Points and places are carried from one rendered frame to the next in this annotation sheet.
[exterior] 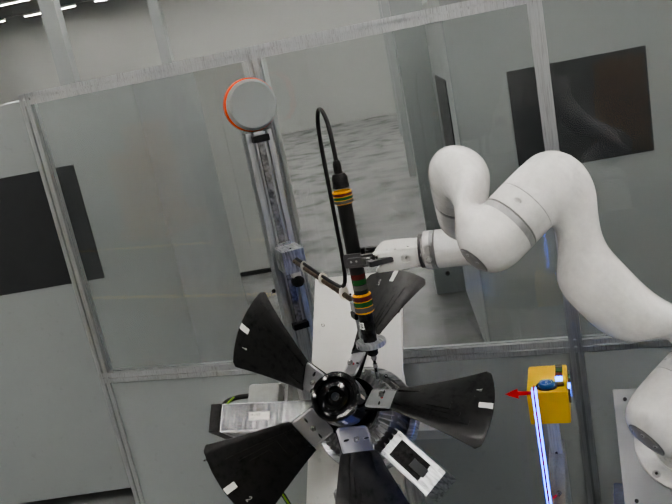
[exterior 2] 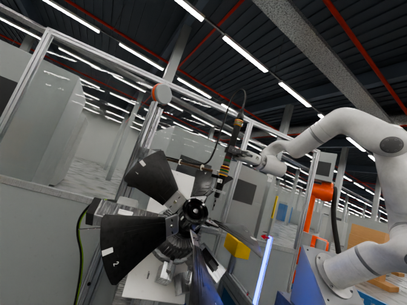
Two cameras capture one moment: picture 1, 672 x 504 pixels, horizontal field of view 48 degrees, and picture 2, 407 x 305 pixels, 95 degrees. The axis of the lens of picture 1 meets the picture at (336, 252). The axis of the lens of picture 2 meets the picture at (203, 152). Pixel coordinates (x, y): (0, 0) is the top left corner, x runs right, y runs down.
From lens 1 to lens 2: 1.29 m
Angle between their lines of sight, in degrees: 41
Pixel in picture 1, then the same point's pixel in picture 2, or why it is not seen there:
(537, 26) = (249, 130)
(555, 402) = (246, 249)
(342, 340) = not seen: hidden behind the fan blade
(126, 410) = not seen: outside the picture
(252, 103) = (165, 93)
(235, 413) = (109, 207)
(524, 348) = (204, 229)
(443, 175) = (353, 113)
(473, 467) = not seen: hidden behind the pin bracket
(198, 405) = (34, 209)
